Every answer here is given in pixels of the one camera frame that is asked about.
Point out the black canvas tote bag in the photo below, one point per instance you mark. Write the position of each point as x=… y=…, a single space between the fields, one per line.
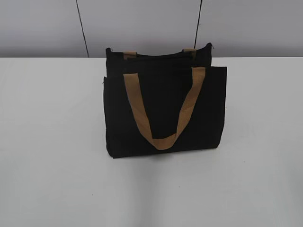
x=165 y=81

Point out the tan front bag handle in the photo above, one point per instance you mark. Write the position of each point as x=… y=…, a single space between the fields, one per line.
x=133 y=90

